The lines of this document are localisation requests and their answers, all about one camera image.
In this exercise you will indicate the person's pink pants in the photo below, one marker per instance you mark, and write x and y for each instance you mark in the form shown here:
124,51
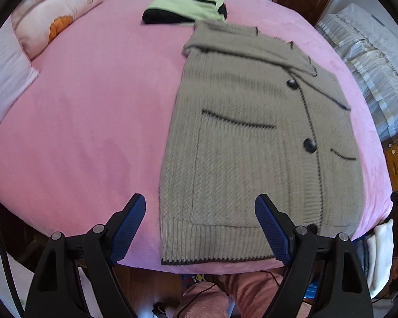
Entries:
248,291

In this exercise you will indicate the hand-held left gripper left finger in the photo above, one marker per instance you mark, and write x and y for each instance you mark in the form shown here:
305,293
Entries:
129,225

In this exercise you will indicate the green and black folded garment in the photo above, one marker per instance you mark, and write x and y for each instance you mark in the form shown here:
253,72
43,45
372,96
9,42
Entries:
175,5

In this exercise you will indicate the pink bed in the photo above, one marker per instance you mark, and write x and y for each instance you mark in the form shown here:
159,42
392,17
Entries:
86,122

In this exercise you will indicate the blue plastic object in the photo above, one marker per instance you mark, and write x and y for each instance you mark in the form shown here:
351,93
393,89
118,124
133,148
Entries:
311,291

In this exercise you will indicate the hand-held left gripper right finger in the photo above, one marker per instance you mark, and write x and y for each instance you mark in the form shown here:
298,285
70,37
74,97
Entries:
272,228

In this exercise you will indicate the pink flower pillow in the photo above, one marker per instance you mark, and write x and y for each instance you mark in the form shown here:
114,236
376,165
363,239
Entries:
59,10

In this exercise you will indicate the white cloth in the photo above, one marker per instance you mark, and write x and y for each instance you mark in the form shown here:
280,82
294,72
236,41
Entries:
381,258

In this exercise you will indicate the white pillow with blue bag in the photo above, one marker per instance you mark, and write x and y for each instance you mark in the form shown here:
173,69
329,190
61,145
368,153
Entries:
6,73

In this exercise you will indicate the white lace furniture cover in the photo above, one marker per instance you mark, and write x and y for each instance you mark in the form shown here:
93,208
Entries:
371,59

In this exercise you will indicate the grey knit cardigan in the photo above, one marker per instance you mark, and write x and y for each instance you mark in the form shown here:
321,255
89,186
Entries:
238,139

